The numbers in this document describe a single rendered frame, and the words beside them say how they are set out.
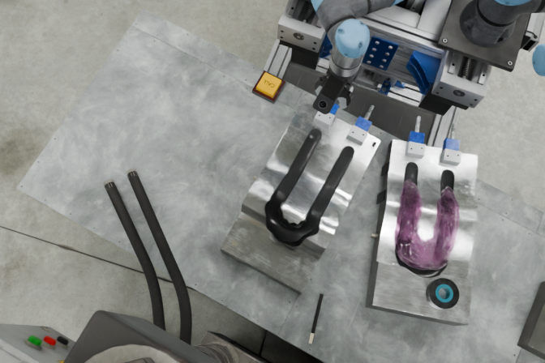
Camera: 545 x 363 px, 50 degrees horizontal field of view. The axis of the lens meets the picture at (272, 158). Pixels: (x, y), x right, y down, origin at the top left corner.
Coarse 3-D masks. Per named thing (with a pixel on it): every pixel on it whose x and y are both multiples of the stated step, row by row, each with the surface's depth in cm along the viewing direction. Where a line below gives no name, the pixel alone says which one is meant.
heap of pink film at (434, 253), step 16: (416, 192) 166; (448, 192) 168; (400, 208) 164; (416, 208) 163; (448, 208) 163; (400, 224) 162; (416, 224) 163; (448, 224) 162; (400, 240) 162; (416, 240) 162; (432, 240) 163; (448, 240) 162; (400, 256) 162; (416, 256) 161; (432, 256) 160; (448, 256) 162
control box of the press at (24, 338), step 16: (0, 336) 98; (16, 336) 105; (32, 336) 105; (48, 336) 113; (64, 336) 133; (0, 352) 96; (16, 352) 96; (32, 352) 100; (48, 352) 107; (64, 352) 115
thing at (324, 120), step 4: (336, 108) 172; (332, 112) 172; (336, 112) 173; (316, 116) 170; (320, 116) 170; (324, 116) 170; (328, 116) 170; (332, 116) 170; (316, 120) 170; (320, 120) 169; (324, 120) 169; (328, 120) 170; (332, 120) 170; (320, 124) 172; (324, 124) 170; (328, 124) 169; (328, 128) 173
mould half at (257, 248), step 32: (288, 128) 172; (320, 128) 172; (288, 160) 169; (320, 160) 169; (352, 160) 169; (256, 192) 161; (352, 192) 167; (256, 224) 165; (320, 224) 159; (256, 256) 163; (288, 256) 163; (320, 256) 163
